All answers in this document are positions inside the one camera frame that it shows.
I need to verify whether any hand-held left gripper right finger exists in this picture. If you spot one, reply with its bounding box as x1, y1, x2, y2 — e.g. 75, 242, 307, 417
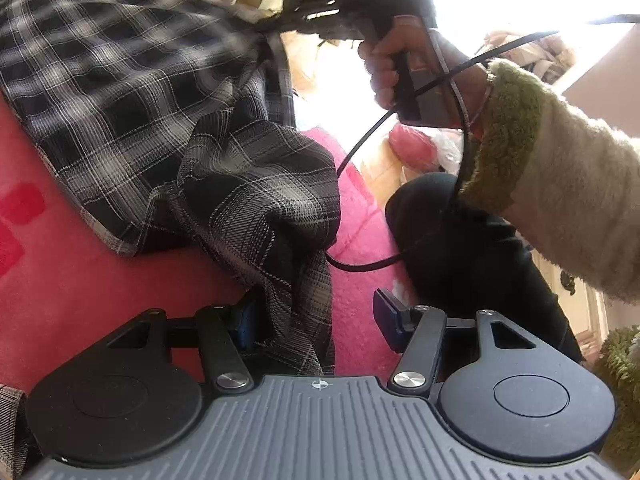
373, 288, 541, 397

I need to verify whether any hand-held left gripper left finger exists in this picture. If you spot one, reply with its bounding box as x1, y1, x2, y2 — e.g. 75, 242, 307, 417
105, 297, 257, 395

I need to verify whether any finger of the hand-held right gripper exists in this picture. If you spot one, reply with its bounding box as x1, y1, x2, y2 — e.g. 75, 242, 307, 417
257, 0, 351, 41

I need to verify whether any black white plaid shirt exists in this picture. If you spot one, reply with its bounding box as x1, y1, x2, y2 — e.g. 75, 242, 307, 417
0, 0, 343, 480

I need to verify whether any person's right forearm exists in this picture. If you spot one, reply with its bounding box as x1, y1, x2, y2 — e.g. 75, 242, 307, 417
456, 57, 640, 306

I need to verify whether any person's right hand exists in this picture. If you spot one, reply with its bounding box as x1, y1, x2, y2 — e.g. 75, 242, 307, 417
360, 15, 493, 141

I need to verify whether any pink plastic bag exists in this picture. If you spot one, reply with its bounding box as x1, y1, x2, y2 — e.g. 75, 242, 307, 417
389, 122, 453, 173

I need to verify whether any pink floral blanket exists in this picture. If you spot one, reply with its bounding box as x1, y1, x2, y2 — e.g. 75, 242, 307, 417
0, 0, 416, 391

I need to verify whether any cream cabinet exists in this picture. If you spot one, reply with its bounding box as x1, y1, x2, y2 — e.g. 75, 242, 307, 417
542, 255, 613, 356

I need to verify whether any green cream fleece robe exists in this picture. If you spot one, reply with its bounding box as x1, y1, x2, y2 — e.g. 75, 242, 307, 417
591, 326, 640, 476

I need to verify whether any black cable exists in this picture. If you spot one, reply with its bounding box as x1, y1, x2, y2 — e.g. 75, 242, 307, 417
325, 14, 640, 272

